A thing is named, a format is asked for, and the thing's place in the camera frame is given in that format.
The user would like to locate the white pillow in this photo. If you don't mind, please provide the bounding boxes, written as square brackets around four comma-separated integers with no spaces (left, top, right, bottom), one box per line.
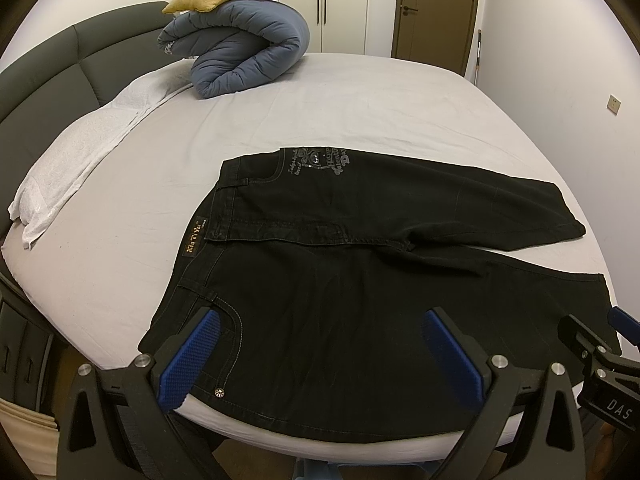
[8,58,193,249]

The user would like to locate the white bed mattress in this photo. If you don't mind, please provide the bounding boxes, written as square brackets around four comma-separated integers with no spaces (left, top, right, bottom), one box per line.
[2,54,620,463]

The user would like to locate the dark grey padded headboard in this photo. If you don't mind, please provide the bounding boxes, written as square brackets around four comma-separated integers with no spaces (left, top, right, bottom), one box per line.
[0,1,178,235]

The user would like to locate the beige wall switch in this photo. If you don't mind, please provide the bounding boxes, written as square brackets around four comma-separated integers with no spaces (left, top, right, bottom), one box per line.
[606,94,622,115]

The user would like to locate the folded blue-grey duvet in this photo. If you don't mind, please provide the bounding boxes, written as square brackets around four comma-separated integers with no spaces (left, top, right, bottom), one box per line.
[157,0,310,99]

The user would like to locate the black denim pants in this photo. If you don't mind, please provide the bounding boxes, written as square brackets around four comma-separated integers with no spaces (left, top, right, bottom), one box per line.
[139,148,618,443]

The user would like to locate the dark bedside cabinet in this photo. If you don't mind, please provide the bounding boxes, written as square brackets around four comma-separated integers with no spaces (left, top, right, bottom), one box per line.
[0,283,64,415]

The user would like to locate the brown door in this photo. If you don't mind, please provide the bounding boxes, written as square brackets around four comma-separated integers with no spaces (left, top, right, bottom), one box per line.
[392,0,478,76]

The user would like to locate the white wardrobe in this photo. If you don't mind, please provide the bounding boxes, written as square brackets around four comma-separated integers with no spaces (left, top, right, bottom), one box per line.
[285,0,397,58]

